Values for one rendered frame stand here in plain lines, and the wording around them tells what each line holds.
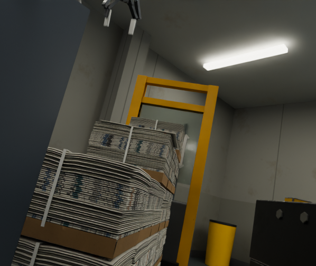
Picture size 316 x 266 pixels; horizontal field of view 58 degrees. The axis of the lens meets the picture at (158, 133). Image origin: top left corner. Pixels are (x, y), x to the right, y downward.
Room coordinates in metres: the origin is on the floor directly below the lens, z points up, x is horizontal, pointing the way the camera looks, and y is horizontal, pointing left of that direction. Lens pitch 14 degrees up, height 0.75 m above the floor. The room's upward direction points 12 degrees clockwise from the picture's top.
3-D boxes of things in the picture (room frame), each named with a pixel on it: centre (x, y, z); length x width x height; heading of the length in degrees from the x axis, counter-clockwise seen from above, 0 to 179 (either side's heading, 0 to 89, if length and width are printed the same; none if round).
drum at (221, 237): (4.78, -1.34, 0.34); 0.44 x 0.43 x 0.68; 42
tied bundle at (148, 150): (1.44, 0.10, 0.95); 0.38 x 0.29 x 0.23; 81
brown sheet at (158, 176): (1.43, 0.10, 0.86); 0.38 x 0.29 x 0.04; 81
